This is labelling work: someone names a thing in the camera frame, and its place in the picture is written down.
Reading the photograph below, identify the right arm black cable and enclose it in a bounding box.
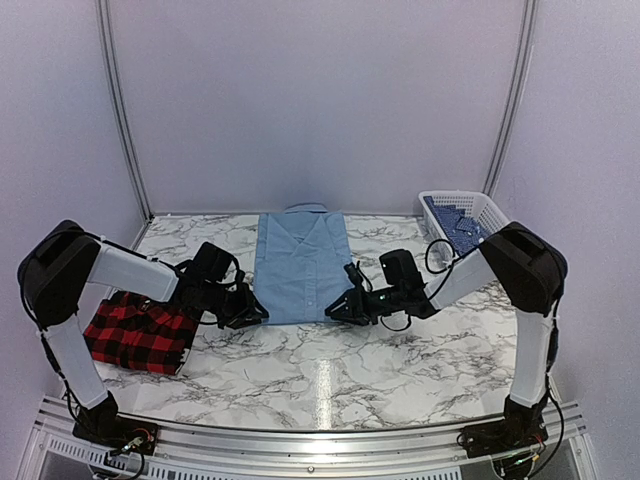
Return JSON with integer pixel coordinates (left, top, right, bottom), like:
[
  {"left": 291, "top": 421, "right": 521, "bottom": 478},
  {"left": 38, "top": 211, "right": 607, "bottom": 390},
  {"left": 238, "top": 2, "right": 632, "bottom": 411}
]
[{"left": 424, "top": 238, "right": 464, "bottom": 274}]

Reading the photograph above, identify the aluminium front frame rail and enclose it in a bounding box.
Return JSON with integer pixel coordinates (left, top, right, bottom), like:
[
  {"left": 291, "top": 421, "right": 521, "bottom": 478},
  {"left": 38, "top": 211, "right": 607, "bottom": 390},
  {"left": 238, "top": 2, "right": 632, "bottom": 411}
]
[{"left": 29, "top": 417, "right": 591, "bottom": 480}]

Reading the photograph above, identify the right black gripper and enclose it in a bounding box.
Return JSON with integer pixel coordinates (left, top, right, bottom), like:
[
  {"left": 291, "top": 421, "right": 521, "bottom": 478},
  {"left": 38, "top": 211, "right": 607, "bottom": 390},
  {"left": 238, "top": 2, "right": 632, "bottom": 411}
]
[{"left": 326, "top": 284, "right": 405, "bottom": 325}]

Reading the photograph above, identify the white plastic basket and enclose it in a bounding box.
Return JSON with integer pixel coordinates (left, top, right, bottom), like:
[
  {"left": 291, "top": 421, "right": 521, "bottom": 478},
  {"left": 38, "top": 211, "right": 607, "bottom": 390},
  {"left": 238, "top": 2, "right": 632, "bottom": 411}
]
[{"left": 418, "top": 190, "right": 510, "bottom": 256}]

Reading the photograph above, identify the right aluminium wall post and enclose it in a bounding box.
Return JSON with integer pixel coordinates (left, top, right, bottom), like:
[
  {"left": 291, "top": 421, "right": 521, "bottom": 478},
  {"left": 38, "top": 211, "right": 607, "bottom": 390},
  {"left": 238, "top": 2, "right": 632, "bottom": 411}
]
[{"left": 482, "top": 0, "right": 539, "bottom": 197}]

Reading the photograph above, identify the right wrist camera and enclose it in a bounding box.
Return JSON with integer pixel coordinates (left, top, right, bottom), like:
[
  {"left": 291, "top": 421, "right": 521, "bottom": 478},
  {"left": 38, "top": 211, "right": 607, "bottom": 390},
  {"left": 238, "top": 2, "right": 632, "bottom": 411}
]
[{"left": 344, "top": 261, "right": 373, "bottom": 292}]

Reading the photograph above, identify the left aluminium wall post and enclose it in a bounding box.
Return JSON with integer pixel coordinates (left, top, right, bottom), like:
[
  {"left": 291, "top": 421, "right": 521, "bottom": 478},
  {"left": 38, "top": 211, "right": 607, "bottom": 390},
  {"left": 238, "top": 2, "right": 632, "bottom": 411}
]
[{"left": 95, "top": 0, "right": 154, "bottom": 223}]

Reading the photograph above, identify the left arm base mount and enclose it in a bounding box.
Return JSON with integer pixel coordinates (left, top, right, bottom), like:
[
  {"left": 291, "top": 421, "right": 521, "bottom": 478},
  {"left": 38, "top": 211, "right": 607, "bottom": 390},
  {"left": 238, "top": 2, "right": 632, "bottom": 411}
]
[{"left": 72, "top": 416, "right": 159, "bottom": 455}]

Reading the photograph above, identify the blue patterned shirt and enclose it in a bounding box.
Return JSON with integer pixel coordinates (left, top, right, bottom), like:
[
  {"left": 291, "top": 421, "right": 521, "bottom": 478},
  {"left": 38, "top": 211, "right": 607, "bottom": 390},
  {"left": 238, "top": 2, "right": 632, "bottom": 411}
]
[{"left": 424, "top": 196, "right": 489, "bottom": 256}]

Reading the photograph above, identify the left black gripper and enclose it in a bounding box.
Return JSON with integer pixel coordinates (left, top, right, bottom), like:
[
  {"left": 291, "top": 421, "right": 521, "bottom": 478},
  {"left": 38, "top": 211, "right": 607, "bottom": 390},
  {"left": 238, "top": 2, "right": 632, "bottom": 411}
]
[{"left": 199, "top": 280, "right": 269, "bottom": 329}]

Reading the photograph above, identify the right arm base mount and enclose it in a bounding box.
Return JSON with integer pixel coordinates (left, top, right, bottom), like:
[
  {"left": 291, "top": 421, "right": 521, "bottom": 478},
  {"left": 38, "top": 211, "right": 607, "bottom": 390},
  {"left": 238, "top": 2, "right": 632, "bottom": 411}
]
[{"left": 456, "top": 419, "right": 548, "bottom": 458}]

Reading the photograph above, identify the red black plaid shirt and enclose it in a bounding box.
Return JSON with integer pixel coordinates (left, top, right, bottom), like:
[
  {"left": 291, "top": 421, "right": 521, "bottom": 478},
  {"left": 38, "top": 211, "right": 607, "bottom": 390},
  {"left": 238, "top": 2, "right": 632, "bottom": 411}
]
[{"left": 84, "top": 291, "right": 203, "bottom": 376}]

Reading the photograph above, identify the aluminium wall post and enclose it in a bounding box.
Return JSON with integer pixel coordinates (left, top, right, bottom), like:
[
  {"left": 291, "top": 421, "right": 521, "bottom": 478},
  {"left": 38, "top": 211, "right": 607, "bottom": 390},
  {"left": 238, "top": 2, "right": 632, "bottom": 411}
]
[
  {"left": 95, "top": 0, "right": 154, "bottom": 223},
  {"left": 482, "top": 0, "right": 539, "bottom": 197}
]

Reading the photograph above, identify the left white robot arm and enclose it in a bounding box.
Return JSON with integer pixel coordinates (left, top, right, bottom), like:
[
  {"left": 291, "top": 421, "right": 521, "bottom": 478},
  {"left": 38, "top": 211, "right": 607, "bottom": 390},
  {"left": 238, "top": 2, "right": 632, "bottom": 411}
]
[{"left": 17, "top": 220, "right": 269, "bottom": 445}]

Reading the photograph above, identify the light blue long sleeve shirt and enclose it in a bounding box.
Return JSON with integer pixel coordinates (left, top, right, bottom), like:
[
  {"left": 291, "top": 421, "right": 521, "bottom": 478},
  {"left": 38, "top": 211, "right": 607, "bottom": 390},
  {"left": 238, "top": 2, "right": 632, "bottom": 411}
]
[{"left": 253, "top": 203, "right": 352, "bottom": 326}]

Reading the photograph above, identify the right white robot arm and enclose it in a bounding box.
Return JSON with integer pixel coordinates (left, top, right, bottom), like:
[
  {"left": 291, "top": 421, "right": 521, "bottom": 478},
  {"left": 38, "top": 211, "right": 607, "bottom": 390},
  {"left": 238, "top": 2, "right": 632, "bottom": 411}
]
[{"left": 325, "top": 222, "right": 568, "bottom": 448}]

